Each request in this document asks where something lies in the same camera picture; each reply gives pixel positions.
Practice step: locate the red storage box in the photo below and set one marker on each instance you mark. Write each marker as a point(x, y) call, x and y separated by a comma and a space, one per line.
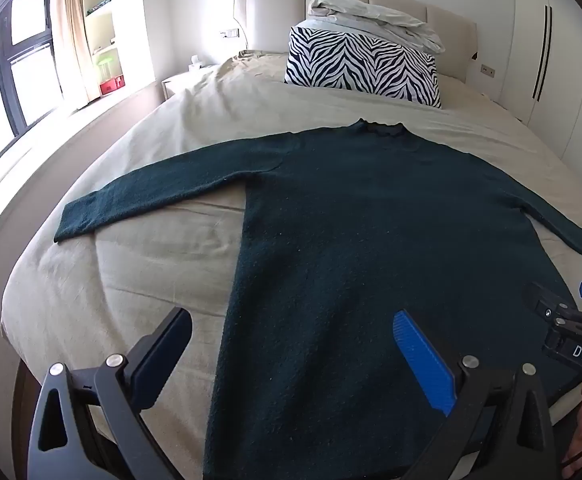
point(111, 85)

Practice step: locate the white wall shelf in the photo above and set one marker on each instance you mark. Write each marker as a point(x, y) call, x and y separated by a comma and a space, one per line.
point(103, 25)

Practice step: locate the green lamp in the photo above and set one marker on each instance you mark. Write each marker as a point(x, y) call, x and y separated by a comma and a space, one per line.
point(104, 62)

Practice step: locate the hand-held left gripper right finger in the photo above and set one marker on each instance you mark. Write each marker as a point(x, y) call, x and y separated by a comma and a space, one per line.
point(423, 360)

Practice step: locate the white nightstand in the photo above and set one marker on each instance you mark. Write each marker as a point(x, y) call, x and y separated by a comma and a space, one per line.
point(176, 82)

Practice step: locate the dark green sweater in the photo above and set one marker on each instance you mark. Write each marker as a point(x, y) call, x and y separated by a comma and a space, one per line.
point(331, 240)

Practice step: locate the white tissue box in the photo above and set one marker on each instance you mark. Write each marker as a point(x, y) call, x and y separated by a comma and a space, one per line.
point(195, 63)

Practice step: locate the beige window ledge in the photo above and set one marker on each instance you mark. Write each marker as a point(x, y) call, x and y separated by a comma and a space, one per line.
point(71, 130)

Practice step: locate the white wardrobe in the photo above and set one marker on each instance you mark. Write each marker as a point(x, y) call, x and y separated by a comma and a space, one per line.
point(576, 60)

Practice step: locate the beige curtain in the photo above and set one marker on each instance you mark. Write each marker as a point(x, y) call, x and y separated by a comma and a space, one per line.
point(71, 35)

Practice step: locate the wall power socket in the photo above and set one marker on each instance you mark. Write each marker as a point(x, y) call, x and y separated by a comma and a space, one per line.
point(488, 70)

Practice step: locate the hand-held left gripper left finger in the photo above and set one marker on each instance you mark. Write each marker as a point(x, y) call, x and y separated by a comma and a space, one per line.
point(163, 355)

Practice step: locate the beige padded headboard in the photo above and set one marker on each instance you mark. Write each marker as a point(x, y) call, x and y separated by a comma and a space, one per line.
point(266, 15)

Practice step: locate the bed with beige sheet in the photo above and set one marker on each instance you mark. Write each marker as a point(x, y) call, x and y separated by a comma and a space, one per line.
point(146, 270)

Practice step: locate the zebra print pillow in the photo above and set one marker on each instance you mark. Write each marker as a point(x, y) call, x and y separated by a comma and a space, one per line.
point(361, 67)

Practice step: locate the black framed window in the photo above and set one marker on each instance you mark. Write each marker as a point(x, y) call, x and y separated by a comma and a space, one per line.
point(26, 60)

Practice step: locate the folded white grey duvet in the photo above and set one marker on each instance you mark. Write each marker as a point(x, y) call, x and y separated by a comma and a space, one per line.
point(371, 17)

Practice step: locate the wall switch panel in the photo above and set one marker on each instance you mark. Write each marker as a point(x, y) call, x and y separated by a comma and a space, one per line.
point(230, 33)

